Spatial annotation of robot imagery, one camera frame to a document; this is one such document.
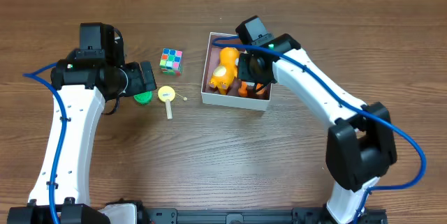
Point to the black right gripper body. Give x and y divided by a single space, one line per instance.
252 78

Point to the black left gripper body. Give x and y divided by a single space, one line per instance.
145 77

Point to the green round toy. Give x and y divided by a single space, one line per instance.
144 98

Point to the yellow wooden rattle drum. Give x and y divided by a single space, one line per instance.
167 94

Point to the colourful puzzle cube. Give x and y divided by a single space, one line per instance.
171 62

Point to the orange dinosaur toy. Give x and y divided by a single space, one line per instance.
224 74

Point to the white plush duck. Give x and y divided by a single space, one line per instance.
251 90

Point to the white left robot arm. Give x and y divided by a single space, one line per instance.
80 89

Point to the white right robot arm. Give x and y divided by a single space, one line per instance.
360 141

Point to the white cardboard box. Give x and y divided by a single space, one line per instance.
212 96

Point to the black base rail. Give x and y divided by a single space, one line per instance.
244 216

